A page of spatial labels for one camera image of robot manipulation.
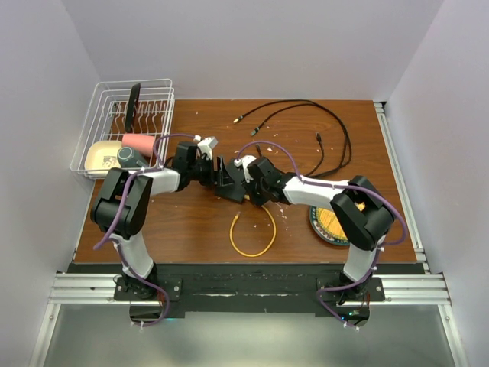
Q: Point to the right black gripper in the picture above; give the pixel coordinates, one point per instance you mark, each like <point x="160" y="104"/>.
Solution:
<point x="257" y="200"/>

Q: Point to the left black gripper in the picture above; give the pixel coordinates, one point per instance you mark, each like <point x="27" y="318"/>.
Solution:
<point x="212" y="180"/>

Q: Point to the black network switch box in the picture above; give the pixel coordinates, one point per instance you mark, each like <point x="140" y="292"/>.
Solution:
<point x="235" y="192"/>

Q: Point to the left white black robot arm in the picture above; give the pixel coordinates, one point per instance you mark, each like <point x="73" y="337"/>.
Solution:
<point x="120" y="208"/>

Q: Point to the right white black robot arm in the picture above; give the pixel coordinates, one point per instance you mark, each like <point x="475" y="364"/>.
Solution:
<point x="363" y="217"/>

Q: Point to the round gold wafer plate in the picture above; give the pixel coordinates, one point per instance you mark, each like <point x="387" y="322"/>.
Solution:
<point x="326" y="225"/>

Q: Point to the pink cup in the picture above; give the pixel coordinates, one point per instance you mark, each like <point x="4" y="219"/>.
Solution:
<point x="142" y="143"/>

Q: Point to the dark teal cup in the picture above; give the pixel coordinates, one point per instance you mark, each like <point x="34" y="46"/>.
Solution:
<point x="130" y="158"/>

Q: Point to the black tablet in rack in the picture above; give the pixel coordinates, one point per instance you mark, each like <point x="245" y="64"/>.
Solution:
<point x="132" y="107"/>

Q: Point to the cream square plate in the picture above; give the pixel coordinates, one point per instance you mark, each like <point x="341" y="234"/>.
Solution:
<point x="102" y="156"/>

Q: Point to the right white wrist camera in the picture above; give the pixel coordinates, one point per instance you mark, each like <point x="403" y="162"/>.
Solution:
<point x="243" y="164"/>

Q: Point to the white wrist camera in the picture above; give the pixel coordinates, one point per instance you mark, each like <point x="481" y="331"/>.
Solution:
<point x="243" y="164"/>
<point x="205" y="146"/>

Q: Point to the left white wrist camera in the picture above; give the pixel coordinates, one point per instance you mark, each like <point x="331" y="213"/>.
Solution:
<point x="205" y="146"/>

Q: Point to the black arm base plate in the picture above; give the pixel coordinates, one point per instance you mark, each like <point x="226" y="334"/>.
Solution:
<point x="176" y="290"/>

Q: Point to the white wire dish rack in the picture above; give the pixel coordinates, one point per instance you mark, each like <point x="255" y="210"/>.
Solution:
<point x="106" y="115"/>

